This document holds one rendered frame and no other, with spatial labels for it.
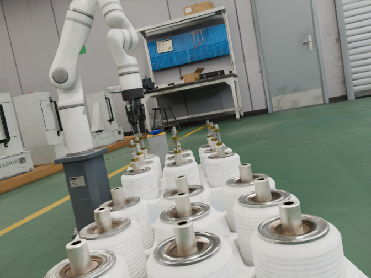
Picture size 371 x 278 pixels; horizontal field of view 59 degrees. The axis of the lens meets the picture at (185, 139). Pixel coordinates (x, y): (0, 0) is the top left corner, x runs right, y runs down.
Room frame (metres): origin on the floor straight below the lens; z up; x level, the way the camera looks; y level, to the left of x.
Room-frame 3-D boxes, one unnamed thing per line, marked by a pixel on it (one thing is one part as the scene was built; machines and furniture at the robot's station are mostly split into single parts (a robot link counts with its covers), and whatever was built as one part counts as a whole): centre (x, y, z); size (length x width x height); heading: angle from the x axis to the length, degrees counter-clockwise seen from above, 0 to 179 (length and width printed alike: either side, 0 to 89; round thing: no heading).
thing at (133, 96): (1.13, 0.15, 0.45); 0.08 x 0.08 x 0.09
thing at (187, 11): (5.78, -0.63, 1.96); 0.46 x 0.28 x 0.16; 69
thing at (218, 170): (0.89, -0.09, 0.16); 0.10 x 0.10 x 0.18
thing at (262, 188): (0.46, -0.10, 0.26); 0.02 x 0.02 x 0.03
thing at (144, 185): (0.89, 0.15, 0.16); 0.10 x 0.10 x 0.18
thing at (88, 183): (1.21, 0.39, 0.15); 0.15 x 0.15 x 0.30; 73
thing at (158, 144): (1.29, 0.11, 0.16); 0.07 x 0.07 x 0.31; 1
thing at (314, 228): (0.35, -0.10, 0.25); 0.08 x 0.08 x 0.01
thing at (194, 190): (0.58, 0.02, 0.25); 0.08 x 0.08 x 0.01
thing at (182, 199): (0.46, 0.02, 0.26); 0.02 x 0.02 x 0.03
